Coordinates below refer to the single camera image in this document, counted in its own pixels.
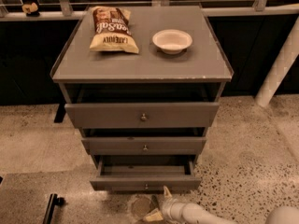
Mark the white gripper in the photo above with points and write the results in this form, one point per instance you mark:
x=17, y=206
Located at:
x=169, y=206

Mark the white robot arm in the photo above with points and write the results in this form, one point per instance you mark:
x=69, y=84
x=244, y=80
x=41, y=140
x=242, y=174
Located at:
x=192, y=213

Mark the brown chip bag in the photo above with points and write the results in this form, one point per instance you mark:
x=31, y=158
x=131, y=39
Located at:
x=111, y=30

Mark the white diagonal pillar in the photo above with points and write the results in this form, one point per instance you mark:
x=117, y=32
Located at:
x=281, y=66

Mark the grey drawer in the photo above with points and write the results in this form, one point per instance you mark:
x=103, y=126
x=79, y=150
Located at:
x=144, y=145
x=142, y=115
x=145, y=173

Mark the grey drawer cabinet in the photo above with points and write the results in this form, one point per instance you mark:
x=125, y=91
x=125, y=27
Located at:
x=197, y=74

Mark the grey top drawer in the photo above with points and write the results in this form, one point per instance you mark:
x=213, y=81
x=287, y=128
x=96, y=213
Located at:
x=142, y=115

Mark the grey middle drawer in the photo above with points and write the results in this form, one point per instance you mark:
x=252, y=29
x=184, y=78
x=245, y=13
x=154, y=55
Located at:
x=144, y=145

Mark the small yellow black object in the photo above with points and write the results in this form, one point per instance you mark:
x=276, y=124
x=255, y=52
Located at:
x=30, y=9

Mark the white paper bowl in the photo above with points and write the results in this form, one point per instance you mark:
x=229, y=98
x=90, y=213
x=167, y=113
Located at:
x=172, y=41

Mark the black floor stand bar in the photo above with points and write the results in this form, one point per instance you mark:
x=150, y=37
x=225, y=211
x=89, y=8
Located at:
x=54, y=201

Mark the grey bottom drawer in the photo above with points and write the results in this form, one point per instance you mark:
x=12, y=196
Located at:
x=145, y=173

